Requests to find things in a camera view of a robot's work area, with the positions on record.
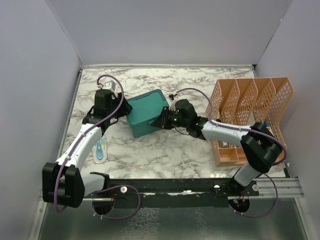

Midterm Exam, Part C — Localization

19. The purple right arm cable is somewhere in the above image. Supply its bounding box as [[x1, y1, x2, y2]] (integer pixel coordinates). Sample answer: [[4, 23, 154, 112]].
[[169, 87, 288, 218]]

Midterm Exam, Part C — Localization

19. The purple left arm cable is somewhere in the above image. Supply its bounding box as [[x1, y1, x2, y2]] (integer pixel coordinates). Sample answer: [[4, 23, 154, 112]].
[[53, 74, 142, 221]]

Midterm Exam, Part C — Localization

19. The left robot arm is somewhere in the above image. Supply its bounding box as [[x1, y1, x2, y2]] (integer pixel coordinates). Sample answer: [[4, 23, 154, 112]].
[[42, 89, 132, 208]]

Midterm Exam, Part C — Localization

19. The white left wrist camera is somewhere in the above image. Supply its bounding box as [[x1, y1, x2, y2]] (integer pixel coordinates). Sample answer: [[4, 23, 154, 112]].
[[102, 80, 117, 93]]

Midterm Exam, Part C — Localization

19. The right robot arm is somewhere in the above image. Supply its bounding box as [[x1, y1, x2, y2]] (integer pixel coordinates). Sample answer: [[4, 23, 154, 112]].
[[150, 99, 284, 196]]

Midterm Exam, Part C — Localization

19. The white box red label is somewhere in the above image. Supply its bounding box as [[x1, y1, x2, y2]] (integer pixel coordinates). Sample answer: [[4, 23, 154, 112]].
[[263, 121, 272, 132]]

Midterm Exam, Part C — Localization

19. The thermometer blister pack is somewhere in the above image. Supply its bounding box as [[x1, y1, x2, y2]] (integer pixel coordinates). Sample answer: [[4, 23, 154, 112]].
[[92, 136, 108, 164]]

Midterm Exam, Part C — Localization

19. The teal medicine box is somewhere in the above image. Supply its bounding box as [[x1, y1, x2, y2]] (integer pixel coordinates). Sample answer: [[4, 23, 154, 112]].
[[126, 89, 169, 138]]

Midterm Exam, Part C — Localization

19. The peach plastic file organizer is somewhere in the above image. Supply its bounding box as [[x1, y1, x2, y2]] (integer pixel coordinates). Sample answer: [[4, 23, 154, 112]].
[[205, 77, 295, 168]]

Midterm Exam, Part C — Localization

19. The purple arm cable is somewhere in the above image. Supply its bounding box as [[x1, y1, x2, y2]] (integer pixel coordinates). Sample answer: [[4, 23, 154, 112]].
[[53, 74, 142, 221], [169, 87, 288, 218]]

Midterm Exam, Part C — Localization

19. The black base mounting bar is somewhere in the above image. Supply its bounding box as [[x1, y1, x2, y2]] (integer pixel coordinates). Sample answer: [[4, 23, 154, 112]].
[[84, 174, 259, 209]]

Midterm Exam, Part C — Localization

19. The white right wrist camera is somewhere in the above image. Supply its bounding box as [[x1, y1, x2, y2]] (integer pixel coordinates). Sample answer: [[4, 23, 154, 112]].
[[168, 93, 178, 111]]

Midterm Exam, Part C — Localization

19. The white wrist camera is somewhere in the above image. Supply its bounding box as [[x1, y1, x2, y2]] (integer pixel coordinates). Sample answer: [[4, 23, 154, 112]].
[[102, 80, 117, 93], [168, 93, 178, 111]]

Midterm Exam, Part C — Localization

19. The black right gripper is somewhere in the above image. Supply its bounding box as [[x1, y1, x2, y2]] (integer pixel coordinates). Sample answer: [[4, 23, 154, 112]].
[[151, 106, 189, 130]]

